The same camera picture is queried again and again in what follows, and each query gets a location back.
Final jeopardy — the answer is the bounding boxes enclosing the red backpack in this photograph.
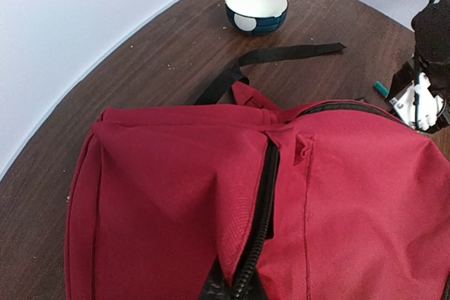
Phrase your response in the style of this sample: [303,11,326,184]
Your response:
[65,43,449,299]

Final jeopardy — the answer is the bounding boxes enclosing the white teal marker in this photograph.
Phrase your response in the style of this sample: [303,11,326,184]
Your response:
[373,81,389,98]

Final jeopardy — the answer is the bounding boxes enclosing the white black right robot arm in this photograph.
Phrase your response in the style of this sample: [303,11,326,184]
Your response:
[411,0,449,82]

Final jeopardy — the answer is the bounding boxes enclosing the white dark-rimmed bowl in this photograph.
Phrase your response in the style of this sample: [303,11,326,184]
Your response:
[224,0,288,36]

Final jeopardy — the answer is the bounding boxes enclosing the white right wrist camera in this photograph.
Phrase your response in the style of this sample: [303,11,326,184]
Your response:
[387,72,449,134]

